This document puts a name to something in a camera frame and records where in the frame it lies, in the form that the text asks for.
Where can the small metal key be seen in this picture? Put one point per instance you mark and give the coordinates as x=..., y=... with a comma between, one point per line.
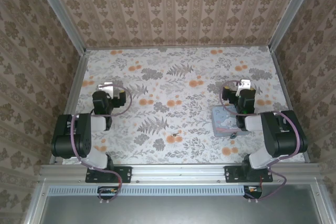
x=175, y=134

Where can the small dark padlock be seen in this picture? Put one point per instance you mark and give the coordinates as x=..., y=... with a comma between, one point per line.
x=232, y=136

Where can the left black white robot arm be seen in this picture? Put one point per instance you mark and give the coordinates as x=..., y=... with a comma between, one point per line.
x=86, y=134

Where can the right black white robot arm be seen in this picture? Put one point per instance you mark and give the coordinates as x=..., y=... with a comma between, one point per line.
x=278, y=134

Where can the silver metal strip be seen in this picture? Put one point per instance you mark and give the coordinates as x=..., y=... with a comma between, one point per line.
x=178, y=172

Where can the pastel cartoon pouch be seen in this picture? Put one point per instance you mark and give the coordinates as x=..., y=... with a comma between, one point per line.
x=225, y=119

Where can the grey metal sheet panel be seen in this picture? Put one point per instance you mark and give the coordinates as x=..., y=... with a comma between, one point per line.
x=178, y=211

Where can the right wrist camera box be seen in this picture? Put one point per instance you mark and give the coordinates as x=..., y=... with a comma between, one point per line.
x=244, y=85

